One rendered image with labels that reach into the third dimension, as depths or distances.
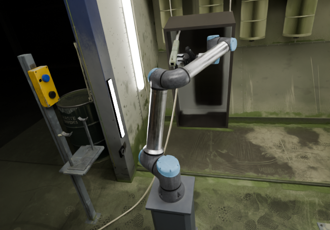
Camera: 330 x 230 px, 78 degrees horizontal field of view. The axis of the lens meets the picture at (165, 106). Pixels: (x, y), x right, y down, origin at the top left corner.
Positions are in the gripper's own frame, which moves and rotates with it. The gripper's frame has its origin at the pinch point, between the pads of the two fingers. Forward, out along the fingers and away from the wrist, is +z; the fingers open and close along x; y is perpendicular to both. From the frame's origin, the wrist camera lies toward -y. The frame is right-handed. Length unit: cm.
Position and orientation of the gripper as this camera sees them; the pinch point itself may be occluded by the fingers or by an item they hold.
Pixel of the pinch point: (173, 57)
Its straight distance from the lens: 172.3
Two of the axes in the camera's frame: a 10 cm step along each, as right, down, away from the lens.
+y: 1.4, 6.3, 7.7
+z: -9.8, -0.1, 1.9
